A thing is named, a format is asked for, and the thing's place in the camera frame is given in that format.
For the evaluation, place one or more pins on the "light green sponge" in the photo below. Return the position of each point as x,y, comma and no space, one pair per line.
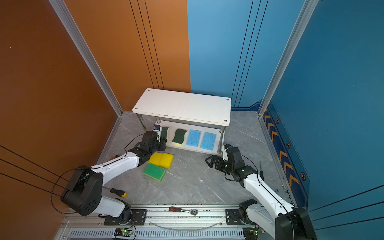
154,172

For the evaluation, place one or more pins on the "aluminium left corner post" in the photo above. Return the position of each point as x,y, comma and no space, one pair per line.
74,32

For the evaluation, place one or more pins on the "yellow foam sponge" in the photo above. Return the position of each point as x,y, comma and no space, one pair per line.
155,159
166,160

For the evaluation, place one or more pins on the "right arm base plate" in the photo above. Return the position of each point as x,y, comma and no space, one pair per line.
236,217

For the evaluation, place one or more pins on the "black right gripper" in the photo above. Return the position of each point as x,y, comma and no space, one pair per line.
219,160

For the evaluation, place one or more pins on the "aluminium corner post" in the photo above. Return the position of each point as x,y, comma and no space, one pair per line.
74,32
295,36

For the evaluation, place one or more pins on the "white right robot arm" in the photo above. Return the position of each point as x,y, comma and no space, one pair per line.
280,219

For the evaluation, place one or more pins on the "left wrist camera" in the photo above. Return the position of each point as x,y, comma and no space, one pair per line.
157,129

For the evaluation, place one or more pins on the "red handled ratchet tool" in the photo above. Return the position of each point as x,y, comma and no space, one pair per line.
192,212

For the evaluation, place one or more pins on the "white two-tier shelf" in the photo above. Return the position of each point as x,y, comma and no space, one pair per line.
177,110

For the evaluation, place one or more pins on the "blue cellulose sponge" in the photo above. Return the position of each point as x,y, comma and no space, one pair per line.
194,138
208,141

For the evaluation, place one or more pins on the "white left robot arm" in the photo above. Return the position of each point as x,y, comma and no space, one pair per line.
83,193

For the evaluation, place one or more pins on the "aluminium front rail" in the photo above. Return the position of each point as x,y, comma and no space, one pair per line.
208,224

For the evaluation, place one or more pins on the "green yellow wavy sponge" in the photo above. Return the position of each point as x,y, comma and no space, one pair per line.
179,137
164,133

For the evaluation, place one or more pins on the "right circuit board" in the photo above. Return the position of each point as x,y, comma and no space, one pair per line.
251,234

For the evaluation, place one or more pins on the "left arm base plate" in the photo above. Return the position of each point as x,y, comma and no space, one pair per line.
136,217

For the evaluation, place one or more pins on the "yellow handled screwdriver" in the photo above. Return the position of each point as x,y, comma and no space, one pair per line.
119,193

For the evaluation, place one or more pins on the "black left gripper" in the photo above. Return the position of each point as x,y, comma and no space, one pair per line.
163,143

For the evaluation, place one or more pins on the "left green circuit board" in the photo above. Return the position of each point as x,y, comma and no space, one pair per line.
123,233

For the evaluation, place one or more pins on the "aluminium right corner post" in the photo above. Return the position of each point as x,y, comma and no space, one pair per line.
295,36

